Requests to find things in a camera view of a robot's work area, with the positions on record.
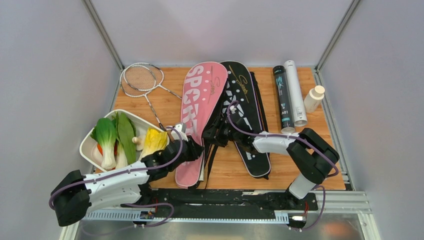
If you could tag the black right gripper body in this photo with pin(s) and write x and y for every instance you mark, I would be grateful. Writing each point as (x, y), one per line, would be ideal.
(223, 134)

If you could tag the cream bottle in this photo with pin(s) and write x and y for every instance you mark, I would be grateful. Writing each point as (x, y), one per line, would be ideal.
(314, 98)

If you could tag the black racket cover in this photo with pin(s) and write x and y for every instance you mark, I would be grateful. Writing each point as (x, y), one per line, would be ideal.
(241, 86)

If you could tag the pink racket cover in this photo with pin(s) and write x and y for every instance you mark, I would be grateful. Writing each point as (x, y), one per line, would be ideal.
(202, 87)

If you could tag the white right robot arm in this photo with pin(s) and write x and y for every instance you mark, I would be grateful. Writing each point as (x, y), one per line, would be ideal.
(313, 156)

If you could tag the green bok choy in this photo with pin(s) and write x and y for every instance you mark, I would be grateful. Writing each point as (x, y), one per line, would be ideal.
(104, 133)

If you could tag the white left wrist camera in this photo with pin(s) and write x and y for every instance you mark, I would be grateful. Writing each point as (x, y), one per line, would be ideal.
(178, 132)

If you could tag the small white mushroom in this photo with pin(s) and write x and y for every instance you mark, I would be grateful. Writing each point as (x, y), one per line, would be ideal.
(139, 142)

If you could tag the white shuttlecock tube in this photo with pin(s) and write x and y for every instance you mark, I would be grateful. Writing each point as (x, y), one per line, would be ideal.
(296, 98)

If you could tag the green leafy vegetable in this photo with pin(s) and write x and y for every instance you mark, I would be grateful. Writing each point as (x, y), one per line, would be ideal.
(125, 132)

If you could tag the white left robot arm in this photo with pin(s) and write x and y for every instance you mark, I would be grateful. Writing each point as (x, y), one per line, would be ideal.
(79, 194)

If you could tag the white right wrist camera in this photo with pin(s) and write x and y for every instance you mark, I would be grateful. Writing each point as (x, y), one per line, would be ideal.
(234, 113)

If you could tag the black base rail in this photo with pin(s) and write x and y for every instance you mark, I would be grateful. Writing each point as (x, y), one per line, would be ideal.
(227, 203)

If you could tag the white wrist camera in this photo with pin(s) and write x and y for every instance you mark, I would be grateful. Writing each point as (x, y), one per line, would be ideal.
(178, 132)
(234, 113)

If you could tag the black shuttlecock tube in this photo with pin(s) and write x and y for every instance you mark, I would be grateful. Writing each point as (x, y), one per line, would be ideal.
(284, 100)

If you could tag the orange carrot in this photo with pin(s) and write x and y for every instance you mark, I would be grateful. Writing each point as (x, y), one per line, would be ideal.
(100, 150)

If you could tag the yellow white cabbage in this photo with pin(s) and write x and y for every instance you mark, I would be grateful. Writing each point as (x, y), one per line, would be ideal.
(152, 142)

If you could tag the white silver racket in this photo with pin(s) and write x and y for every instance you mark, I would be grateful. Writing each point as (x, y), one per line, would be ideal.
(139, 79)

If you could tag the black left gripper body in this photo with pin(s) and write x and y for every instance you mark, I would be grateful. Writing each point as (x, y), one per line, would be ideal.
(191, 154)

